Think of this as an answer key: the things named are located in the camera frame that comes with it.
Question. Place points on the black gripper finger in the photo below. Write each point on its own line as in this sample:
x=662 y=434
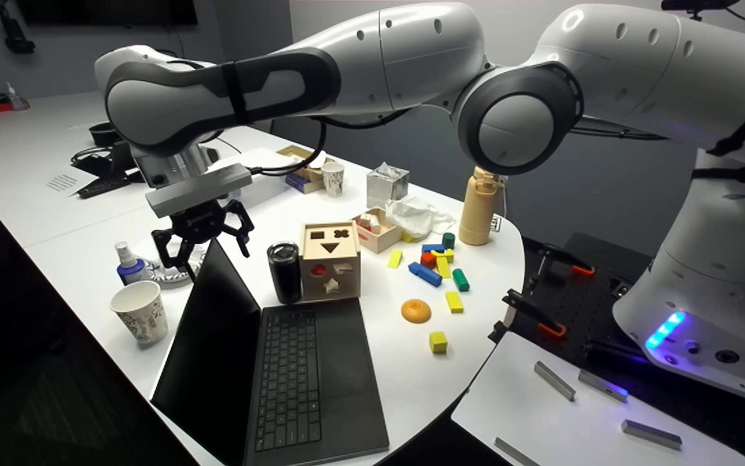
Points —
x=242 y=225
x=171 y=249

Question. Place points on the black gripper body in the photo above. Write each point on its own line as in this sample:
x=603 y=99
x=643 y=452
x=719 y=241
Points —
x=204 y=221

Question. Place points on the black laptop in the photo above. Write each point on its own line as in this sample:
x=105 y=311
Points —
x=312 y=379

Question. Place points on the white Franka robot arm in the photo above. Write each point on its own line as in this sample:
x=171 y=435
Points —
x=563 y=79

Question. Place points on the crumpled clear plastic wrap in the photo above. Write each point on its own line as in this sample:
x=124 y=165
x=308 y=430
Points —
x=168 y=275

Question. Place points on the white plastic storage box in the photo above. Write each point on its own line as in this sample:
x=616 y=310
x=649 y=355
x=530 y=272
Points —
x=270 y=192

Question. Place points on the small blue sanitizer bottle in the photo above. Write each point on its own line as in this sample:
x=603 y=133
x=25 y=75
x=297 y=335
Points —
x=128 y=268

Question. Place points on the black tumbler cup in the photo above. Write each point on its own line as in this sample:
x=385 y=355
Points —
x=282 y=275

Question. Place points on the patterned paper cup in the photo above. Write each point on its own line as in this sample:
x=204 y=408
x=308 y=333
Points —
x=140 y=311

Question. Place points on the small cardboard box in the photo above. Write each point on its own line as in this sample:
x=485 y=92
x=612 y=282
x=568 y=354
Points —
x=304 y=176

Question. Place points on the wooden shape sorter box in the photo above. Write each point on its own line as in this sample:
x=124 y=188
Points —
x=328 y=262

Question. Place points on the black tablet stand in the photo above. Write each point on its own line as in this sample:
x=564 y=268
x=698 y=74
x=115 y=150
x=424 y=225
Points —
x=105 y=172

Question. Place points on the small white cup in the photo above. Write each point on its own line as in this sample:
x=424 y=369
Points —
x=331 y=176

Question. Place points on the black oval device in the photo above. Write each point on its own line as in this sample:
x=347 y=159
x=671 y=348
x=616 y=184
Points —
x=101 y=133

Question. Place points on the small open wooden box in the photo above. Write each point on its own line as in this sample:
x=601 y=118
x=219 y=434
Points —
x=375 y=231

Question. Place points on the white cube box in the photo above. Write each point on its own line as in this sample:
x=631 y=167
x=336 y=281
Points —
x=385 y=184

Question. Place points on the small yellow block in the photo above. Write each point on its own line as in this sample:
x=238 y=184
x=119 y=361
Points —
x=394 y=260

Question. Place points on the white plastic bag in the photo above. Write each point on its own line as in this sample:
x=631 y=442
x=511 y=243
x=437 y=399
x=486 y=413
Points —
x=415 y=218

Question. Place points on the long blue block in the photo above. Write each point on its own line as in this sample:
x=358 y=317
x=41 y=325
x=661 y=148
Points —
x=422 y=275

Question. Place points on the red block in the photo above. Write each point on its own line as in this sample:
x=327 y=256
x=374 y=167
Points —
x=428 y=260

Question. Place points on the short blue block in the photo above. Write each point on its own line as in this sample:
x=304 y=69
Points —
x=429 y=249

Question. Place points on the orange dome toy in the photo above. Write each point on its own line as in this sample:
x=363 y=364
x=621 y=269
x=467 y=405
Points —
x=415 y=311

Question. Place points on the yellow wooden block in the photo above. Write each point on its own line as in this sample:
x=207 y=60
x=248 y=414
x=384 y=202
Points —
x=444 y=268

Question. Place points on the dark green block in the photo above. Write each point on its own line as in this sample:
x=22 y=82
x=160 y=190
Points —
x=449 y=241

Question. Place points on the yellow arch block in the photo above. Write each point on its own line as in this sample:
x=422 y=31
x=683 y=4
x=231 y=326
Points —
x=449 y=255

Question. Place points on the yellow rectangular block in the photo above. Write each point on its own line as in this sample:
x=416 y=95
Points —
x=453 y=302

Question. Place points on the green cylinder block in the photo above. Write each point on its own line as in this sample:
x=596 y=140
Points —
x=458 y=281

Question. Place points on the yellow wooden cube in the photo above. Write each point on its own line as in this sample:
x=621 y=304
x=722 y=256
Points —
x=437 y=342

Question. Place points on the tan bottle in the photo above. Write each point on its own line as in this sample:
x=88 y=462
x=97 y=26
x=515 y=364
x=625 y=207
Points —
x=476 y=211

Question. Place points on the grey metal bar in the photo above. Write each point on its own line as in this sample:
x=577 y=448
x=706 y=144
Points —
x=515 y=452
x=555 y=379
x=649 y=434
x=603 y=386

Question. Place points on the white board panel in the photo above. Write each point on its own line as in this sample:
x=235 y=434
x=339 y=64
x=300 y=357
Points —
x=543 y=423

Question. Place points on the black wall screen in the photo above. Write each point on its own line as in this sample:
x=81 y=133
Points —
x=105 y=10

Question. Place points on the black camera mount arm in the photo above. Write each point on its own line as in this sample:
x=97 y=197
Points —
x=698 y=5

